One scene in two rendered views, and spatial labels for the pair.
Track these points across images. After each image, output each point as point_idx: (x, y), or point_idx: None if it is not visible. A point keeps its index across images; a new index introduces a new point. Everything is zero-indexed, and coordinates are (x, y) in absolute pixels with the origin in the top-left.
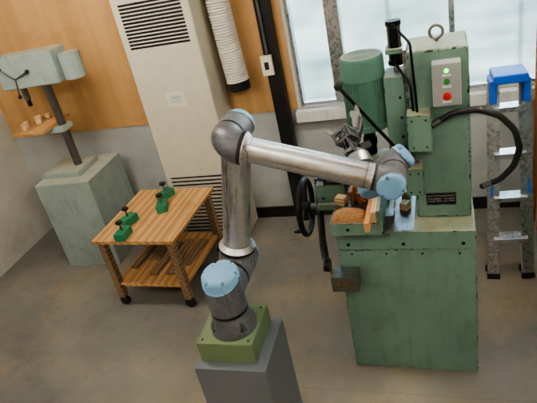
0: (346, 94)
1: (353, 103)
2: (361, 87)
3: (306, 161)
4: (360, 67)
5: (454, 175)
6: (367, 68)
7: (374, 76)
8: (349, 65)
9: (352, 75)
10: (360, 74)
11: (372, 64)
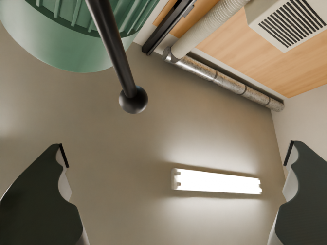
0: (120, 82)
1: (110, 51)
2: (74, 11)
3: None
4: (55, 59)
5: None
6: (35, 44)
7: (13, 2)
8: (89, 70)
9: (92, 54)
10: (61, 47)
11: (16, 34)
